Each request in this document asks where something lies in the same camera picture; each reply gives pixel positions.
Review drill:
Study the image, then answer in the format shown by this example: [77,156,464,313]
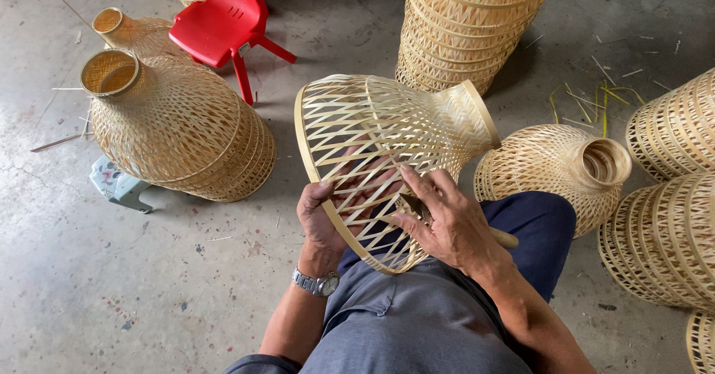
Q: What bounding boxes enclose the person's left hand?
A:
[295,145,404,261]

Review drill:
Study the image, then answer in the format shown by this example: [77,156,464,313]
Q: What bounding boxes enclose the person's right hand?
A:
[391,163,507,278]

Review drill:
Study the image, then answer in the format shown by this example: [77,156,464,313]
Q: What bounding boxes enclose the wooden-handled knife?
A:
[398,192,520,250]

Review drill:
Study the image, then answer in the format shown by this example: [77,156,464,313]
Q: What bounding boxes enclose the open-weave bamboo lampshade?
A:
[294,74,502,276]

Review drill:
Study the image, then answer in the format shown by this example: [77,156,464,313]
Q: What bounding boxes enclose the silver wristwatch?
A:
[292,266,341,299]

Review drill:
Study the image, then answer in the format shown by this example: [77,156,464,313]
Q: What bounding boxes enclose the navy blue trousers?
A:
[335,190,578,344]

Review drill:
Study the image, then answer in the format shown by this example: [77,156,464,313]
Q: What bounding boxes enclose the grey shirt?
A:
[223,256,534,374]

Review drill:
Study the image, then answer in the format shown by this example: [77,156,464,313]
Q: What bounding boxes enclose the yellow-green bamboo strips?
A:
[549,80,647,139]

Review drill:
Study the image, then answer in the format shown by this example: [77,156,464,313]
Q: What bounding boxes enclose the pale green plastic stool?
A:
[89,155,155,214]

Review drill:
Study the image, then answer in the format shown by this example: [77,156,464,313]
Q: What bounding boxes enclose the tall stack of bamboo lampshades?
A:
[395,0,563,97]

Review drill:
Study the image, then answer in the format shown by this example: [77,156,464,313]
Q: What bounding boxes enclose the red plastic chair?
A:
[169,0,298,106]

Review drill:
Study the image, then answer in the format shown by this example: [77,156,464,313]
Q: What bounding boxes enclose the bamboo stick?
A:
[30,132,86,153]

